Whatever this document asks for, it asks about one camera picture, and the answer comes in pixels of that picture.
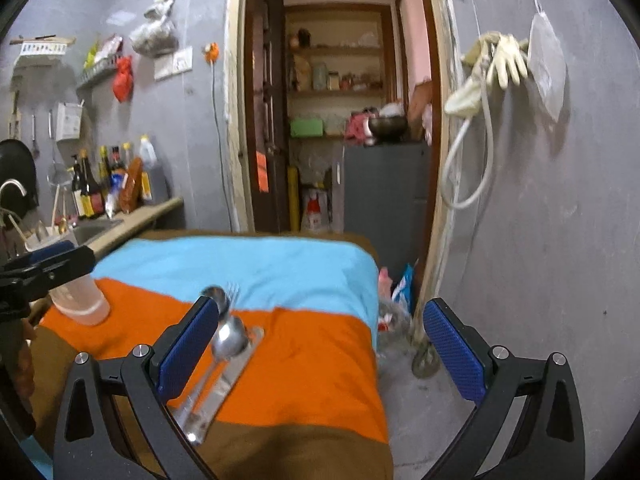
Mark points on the blue white packet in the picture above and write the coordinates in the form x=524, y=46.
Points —
x=114, y=195

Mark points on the white hanging caddy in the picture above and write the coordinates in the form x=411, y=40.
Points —
x=68, y=121

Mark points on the grey refrigerator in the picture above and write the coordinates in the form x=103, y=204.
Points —
x=385, y=200

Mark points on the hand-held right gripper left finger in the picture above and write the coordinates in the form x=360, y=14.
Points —
x=187, y=355

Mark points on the metal wall rack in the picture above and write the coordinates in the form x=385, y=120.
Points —
x=97, y=72

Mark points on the red white bag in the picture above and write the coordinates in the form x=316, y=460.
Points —
x=315, y=212

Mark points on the steel sink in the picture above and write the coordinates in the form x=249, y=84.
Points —
x=92, y=230

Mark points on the metal bowl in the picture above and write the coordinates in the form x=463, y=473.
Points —
x=387, y=127

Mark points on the large steel spoon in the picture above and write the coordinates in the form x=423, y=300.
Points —
x=216, y=297

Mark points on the green canister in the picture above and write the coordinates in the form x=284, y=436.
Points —
x=320, y=77

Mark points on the white wall basket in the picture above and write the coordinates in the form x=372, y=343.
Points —
x=42, y=49

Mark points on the hanging steel utensil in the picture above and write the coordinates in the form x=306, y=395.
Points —
x=35, y=135

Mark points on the white wall socket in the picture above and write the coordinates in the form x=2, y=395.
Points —
x=183, y=59

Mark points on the blue white plastic bag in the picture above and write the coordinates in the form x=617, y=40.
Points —
x=402, y=290

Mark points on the orange plug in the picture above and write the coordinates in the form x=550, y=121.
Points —
x=211, y=52

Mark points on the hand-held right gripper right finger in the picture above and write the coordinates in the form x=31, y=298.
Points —
x=452, y=350

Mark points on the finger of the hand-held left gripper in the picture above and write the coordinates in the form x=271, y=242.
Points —
x=52, y=250
x=60, y=267

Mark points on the hanging wooden board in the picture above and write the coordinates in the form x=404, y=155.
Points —
x=15, y=115

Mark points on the person's left hand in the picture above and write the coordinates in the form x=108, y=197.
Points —
x=25, y=360

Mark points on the caster wheel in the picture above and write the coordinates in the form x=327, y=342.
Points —
x=425, y=355

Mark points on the black frying pan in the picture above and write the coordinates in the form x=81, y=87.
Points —
x=17, y=170

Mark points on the door frame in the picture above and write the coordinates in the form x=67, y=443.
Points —
x=235, y=110

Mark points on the hanging clear plastic bag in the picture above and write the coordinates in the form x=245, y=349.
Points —
x=547, y=70

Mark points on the white wall switch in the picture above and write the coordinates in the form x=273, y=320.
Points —
x=164, y=67

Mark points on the chili powder bag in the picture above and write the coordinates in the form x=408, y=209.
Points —
x=131, y=185

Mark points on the clear bottle yellow cap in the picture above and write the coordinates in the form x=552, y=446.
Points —
x=127, y=152

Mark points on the steel faucet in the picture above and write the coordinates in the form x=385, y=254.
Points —
x=12, y=186

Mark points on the white plastic utensil holder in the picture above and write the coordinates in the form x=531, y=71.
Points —
x=80, y=302

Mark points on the red cloth bundle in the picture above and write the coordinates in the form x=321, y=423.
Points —
x=357, y=127

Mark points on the dark wooden door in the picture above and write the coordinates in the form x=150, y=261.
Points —
x=265, y=110

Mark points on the red seasoning packet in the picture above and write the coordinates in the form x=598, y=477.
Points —
x=110, y=46

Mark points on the red plastic bag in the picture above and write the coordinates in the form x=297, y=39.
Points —
x=123, y=80

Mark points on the dark sauce bottle yellow label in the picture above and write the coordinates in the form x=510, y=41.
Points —
x=92, y=195

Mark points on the brown wooden board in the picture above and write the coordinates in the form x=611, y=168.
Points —
x=419, y=105

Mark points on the wooden shelf unit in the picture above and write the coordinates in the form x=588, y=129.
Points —
x=340, y=50

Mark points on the rubber glove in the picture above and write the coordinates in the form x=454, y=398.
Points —
x=465, y=97
x=510, y=60

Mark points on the clear bag of dried goods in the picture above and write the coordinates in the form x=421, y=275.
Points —
x=155, y=35

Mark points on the green box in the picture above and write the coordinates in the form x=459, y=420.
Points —
x=307, y=127

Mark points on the glass jar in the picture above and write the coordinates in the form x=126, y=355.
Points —
x=333, y=80

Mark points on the yellow pole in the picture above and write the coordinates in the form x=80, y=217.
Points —
x=294, y=200

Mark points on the cooking oil jug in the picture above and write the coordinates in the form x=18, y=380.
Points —
x=155, y=180

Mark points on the dark pump bottle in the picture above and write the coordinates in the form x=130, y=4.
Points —
x=77, y=195

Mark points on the striped blanket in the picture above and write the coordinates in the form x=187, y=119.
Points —
x=300, y=340

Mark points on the green snack packet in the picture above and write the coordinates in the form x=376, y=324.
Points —
x=91, y=55

